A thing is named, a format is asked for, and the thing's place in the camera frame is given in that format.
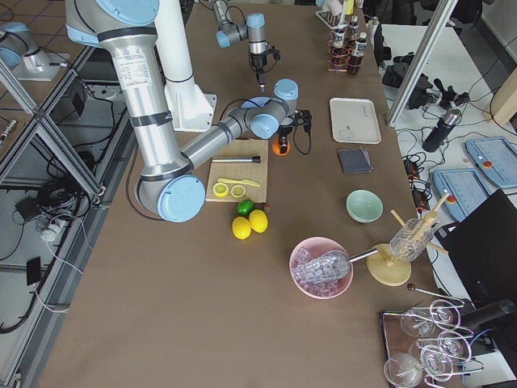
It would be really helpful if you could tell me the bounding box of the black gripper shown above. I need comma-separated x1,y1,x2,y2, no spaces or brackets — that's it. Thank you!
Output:
249,46,281,91
278,110,312,153

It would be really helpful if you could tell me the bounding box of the orange mandarin fruit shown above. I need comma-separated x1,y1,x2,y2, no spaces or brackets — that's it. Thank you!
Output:
271,139,291,156

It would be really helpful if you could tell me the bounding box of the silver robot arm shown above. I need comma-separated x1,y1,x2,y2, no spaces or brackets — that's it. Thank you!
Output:
65,1,298,222
208,1,280,92

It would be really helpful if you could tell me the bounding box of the metal muddler rod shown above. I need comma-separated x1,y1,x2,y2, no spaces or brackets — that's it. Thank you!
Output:
212,155,261,163

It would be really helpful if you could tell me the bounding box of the wooden cutting board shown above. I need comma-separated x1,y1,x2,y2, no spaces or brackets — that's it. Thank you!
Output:
206,139,269,203

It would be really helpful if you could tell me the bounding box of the yellow plastic knife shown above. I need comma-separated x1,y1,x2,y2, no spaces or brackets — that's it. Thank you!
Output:
216,178,261,188

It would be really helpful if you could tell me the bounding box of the right lemon half slice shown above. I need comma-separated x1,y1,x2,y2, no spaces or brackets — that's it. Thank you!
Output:
230,184,246,198

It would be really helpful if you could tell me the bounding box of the lemon half slice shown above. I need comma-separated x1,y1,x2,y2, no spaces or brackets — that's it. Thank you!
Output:
230,184,246,198
212,182,229,198

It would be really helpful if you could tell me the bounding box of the white plastic tray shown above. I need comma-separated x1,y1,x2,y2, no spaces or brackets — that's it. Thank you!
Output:
330,97,381,145

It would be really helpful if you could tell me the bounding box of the dark grey folded cloth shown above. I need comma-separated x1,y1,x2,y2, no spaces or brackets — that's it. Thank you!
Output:
338,148,373,174

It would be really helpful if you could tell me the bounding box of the green lime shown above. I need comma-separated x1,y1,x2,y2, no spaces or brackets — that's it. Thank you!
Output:
237,199,254,217

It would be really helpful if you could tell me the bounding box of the left lemon half slice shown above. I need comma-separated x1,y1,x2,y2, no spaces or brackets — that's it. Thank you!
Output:
212,182,229,198

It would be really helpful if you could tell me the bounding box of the dark bottle front left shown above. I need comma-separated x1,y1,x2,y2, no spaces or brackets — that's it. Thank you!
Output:
329,24,347,71

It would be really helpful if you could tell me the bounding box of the dark bottle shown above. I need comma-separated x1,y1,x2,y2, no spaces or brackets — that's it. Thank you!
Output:
347,32,368,74
347,15,359,44
329,24,347,71

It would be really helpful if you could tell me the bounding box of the right yellow lemon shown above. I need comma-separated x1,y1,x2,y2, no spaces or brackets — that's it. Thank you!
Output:
249,209,269,233

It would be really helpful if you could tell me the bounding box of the yellow lemon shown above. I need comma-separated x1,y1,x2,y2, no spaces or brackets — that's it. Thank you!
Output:
232,216,251,240
249,209,269,233

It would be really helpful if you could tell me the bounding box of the dark bottle front right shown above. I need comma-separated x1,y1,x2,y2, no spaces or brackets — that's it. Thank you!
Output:
347,32,368,74

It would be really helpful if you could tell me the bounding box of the left yellow lemon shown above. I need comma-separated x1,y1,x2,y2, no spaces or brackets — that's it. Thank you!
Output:
232,216,251,240

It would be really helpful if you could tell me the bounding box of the dark bottle rear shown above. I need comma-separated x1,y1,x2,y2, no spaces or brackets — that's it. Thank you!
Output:
347,15,359,44

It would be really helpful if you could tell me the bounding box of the green ceramic bowl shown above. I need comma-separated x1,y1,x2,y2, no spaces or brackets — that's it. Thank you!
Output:
346,190,384,223

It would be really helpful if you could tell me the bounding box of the metal ice scoop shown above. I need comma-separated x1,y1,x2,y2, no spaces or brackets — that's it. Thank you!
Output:
307,248,379,283

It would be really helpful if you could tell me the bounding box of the pink bowl of ice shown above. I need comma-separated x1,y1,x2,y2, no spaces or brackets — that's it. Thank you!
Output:
289,237,354,299

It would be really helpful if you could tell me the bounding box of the clear textured glass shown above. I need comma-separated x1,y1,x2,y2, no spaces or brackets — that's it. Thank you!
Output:
389,218,433,262

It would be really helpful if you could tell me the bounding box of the wooden glass drying stand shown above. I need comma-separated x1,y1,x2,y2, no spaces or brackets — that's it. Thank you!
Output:
367,192,448,286

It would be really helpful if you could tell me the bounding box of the black thermos flask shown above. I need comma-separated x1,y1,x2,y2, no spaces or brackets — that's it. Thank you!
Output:
422,108,462,152

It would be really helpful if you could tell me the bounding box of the lower teach pendant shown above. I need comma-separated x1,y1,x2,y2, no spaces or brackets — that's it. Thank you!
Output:
431,168,492,221

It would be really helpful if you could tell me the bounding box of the teach pendant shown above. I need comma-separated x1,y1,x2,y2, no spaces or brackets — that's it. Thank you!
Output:
464,137,516,188
431,168,492,221

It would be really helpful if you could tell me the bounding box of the upper teach pendant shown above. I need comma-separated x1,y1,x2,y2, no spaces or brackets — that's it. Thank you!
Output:
464,137,516,188

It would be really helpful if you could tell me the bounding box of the martini glass upper left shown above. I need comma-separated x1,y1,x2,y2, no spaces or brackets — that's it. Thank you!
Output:
401,308,436,338

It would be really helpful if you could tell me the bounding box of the martini glass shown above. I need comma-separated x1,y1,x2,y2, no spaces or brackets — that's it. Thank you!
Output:
401,308,436,338
383,353,423,388

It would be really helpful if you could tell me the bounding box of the black monitor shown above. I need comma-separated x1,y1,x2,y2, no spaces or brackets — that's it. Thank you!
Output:
436,189,516,303

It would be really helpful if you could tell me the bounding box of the cocktail glass rack tray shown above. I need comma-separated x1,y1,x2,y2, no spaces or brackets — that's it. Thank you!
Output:
380,297,485,387

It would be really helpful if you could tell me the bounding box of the martini glass bottom left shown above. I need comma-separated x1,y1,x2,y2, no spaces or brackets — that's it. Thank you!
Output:
383,353,423,388

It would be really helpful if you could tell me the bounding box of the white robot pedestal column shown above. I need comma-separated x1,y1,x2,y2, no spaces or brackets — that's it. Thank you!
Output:
154,1,216,133

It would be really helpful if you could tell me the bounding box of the copper wire bottle rack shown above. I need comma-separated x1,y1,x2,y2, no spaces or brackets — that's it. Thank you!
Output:
327,28,359,73

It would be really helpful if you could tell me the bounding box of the aluminium frame post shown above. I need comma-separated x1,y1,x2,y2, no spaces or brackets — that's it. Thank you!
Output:
386,0,457,128

